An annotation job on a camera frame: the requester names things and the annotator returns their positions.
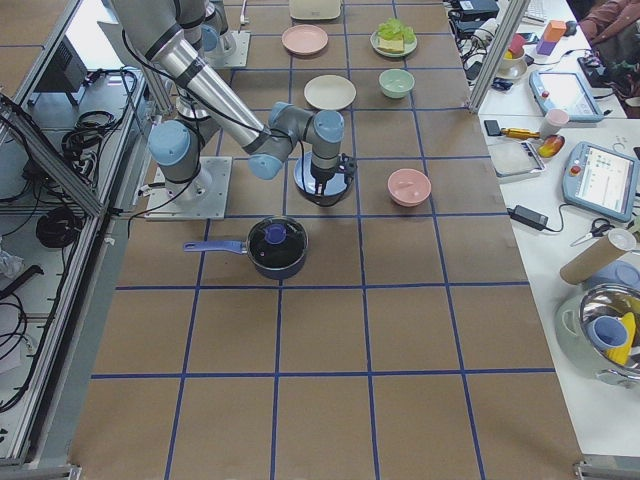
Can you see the near teach pendant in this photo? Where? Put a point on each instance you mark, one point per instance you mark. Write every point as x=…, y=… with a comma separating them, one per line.
x=601, y=180

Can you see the toy mango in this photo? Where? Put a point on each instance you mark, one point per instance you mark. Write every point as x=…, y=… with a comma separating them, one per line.
x=551, y=146

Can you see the far teach pendant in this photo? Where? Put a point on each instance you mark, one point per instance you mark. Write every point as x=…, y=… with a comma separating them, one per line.
x=566, y=91

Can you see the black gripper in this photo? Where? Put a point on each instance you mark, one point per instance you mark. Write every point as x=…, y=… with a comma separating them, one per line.
x=320, y=178

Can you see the pink bowl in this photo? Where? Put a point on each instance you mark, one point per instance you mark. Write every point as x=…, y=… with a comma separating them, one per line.
x=409, y=187

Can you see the green lettuce leaf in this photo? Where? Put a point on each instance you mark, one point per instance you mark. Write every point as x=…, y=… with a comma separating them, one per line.
x=395, y=29

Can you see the black power adapter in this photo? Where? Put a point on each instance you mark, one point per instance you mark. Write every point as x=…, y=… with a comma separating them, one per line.
x=528, y=217

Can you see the green plate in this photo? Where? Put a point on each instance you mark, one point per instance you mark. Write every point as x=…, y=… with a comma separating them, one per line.
x=408, y=47

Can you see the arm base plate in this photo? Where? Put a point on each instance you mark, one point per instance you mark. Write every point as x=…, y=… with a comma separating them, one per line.
x=205, y=198
x=240, y=47

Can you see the green bowl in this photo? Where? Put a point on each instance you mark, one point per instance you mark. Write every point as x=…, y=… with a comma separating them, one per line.
x=396, y=83

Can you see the black smartphone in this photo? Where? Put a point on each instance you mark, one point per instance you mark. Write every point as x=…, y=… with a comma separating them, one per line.
x=492, y=128

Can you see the purple block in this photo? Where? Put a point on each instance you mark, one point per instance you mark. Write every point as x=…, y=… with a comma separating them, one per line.
x=545, y=46

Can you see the cream bowl with toys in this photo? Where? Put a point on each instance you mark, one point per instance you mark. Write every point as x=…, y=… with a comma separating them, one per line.
x=513, y=65

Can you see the cardboard tube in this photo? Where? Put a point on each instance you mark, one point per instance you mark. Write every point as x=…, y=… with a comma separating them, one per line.
x=616, y=243

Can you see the grey green pot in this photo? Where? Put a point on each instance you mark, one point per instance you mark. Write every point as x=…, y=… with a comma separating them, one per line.
x=570, y=320

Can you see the blue plate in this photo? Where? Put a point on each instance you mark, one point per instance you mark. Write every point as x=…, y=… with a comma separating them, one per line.
x=335, y=186

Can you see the scissors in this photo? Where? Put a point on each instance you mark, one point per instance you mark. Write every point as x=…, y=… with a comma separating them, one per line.
x=599, y=227

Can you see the teach pendant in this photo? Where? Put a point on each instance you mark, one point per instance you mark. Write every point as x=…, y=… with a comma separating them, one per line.
x=601, y=180
x=566, y=91

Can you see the pink plate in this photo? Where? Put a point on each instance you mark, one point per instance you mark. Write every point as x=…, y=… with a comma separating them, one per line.
x=304, y=40

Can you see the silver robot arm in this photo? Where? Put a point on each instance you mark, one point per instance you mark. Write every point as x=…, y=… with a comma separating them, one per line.
x=166, y=36
x=206, y=26

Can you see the steel mixing bowl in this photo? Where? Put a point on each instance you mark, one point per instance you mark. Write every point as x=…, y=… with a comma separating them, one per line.
x=622, y=300

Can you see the digital kitchen scale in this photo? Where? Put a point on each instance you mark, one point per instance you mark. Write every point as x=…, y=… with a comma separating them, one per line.
x=515, y=160

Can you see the aluminium frame post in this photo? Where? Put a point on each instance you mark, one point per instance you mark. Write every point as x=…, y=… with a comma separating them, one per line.
x=507, y=26

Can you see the bread slice on plate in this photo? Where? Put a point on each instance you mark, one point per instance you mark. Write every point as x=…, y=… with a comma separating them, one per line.
x=391, y=46

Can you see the yellow screwdriver handle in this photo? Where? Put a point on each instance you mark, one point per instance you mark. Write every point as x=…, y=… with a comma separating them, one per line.
x=521, y=134

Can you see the blue cup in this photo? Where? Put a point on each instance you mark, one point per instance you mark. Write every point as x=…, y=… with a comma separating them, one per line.
x=607, y=332

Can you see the blue saucepan with lid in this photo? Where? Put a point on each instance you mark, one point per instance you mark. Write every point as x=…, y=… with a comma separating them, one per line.
x=277, y=247

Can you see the yellow toy corn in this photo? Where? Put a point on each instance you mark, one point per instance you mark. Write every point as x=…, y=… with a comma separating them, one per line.
x=620, y=354

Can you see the orange block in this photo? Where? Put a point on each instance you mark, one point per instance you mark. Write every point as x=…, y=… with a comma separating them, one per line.
x=554, y=31

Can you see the white toaster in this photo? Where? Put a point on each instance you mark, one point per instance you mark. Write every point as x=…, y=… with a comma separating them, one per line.
x=312, y=10

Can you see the cream white plate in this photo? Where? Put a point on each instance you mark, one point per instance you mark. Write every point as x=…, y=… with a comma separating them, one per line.
x=330, y=92

